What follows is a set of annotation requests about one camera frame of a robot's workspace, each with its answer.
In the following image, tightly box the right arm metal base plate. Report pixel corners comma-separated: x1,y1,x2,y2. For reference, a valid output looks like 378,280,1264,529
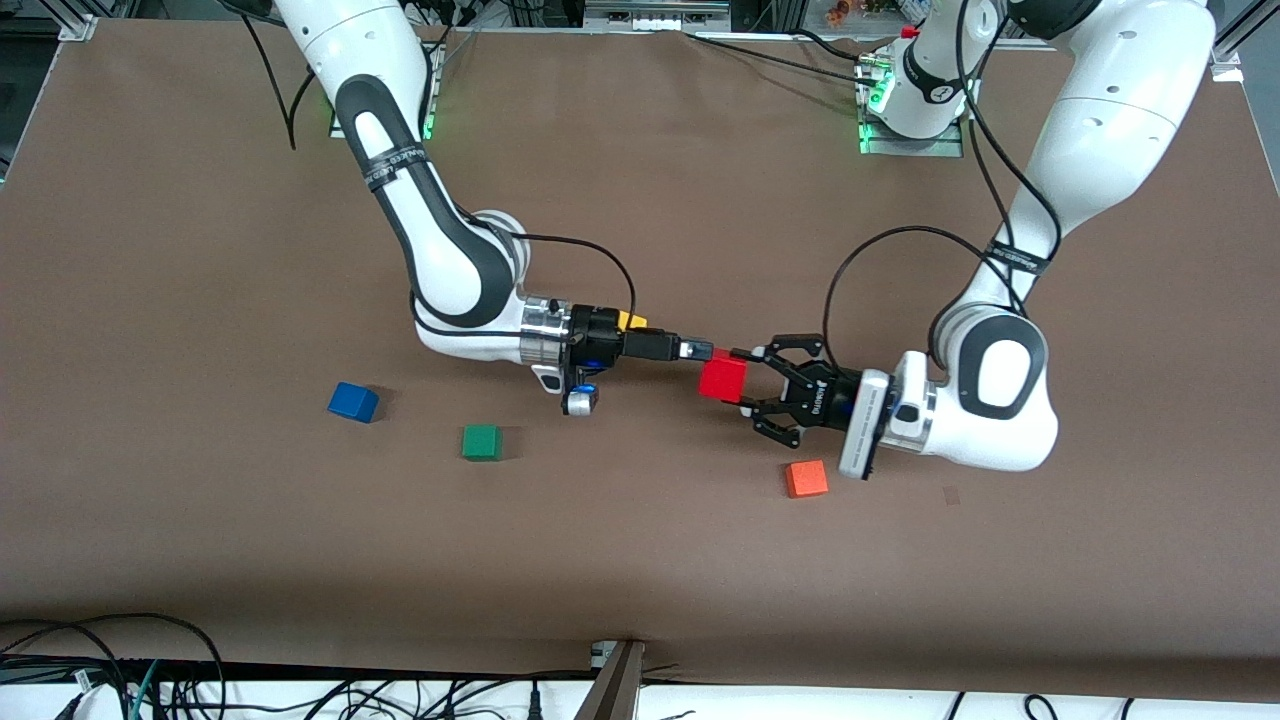
328,40,446,141

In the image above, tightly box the black base power cable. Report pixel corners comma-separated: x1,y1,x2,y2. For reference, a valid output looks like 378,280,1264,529
685,28,883,87

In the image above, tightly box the black looped cable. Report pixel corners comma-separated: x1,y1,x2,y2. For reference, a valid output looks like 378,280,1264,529
0,612,227,720

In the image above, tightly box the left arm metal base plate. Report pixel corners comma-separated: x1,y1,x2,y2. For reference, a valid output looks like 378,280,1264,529
857,50,969,158

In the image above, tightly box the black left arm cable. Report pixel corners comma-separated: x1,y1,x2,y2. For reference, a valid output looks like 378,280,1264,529
824,0,1063,373

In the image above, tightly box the blue cube block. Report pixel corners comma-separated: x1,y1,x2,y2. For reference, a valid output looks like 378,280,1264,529
327,382,380,424

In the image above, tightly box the teal cable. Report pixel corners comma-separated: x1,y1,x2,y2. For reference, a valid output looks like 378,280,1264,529
126,660,161,720

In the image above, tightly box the red cube block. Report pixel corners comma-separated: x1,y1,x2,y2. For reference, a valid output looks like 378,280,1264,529
697,356,750,404

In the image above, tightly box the grey power strip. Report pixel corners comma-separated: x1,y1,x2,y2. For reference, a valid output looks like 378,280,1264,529
584,0,733,33

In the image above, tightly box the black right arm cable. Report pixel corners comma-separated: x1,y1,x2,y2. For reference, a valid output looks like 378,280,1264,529
240,0,641,319

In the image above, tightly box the aluminium camera post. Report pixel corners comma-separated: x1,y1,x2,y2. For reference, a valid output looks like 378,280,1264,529
574,640,647,720

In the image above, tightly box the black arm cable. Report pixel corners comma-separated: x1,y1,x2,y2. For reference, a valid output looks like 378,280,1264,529
240,0,641,319
824,0,1063,373

